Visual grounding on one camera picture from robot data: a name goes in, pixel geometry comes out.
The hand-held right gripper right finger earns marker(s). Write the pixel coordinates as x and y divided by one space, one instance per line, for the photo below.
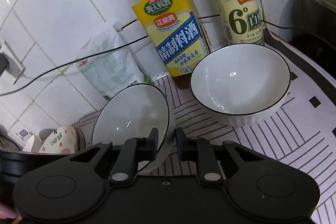
181 145

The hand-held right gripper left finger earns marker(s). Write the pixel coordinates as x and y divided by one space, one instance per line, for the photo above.
153 144

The pink bear print plate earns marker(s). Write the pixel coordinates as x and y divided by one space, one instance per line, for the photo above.
59 140

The person's left hand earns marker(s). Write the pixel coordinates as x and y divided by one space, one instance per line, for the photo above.
8 213

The clear salt bag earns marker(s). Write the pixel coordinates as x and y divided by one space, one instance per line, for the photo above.
110 69

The striped tablecloth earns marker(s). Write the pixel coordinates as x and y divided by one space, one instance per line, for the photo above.
275 140

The black power adapter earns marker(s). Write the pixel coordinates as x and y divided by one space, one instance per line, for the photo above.
3 64

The yellow label cooking wine bottle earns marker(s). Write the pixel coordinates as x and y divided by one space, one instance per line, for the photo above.
168 37

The small white wall sticker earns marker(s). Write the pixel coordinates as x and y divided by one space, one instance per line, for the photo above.
24 133

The white wall socket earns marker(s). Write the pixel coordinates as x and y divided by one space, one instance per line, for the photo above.
14 64

